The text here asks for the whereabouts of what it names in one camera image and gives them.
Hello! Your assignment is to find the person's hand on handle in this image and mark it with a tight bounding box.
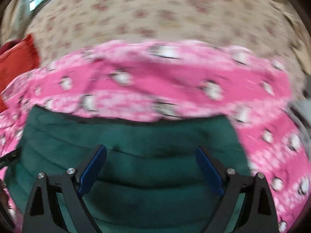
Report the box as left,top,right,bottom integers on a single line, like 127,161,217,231
1,180,15,232

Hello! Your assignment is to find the beige floral bed sheet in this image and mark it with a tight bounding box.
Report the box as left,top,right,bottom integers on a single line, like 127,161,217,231
0,0,311,100

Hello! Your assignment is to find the dark green puffer jacket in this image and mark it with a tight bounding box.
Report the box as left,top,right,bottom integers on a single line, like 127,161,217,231
5,106,250,232

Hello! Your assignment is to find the grey cloth at right edge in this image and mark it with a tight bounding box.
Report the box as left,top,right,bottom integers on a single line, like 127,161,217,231
288,98,310,148

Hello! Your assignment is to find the pink penguin print blanket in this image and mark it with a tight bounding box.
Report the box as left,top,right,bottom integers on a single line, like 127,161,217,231
1,41,310,232

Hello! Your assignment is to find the red ruffled pillow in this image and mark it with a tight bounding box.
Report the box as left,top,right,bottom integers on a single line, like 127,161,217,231
0,34,41,113

